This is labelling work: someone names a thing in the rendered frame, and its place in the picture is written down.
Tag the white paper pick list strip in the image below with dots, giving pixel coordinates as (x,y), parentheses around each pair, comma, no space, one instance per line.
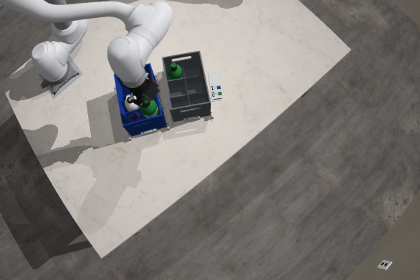
(215,86)

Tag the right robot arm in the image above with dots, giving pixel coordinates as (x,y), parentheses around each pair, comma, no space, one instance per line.
(146,24)

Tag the green bottle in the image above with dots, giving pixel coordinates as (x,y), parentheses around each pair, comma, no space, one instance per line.
(151,110)
(174,71)

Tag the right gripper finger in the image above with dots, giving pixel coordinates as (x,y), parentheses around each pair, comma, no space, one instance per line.
(138,101)
(148,77)

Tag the blue crate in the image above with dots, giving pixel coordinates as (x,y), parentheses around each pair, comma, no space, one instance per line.
(149,123)

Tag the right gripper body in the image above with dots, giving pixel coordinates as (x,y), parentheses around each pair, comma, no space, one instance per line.
(137,89)

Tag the white bottle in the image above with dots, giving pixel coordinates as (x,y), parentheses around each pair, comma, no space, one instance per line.
(130,106)

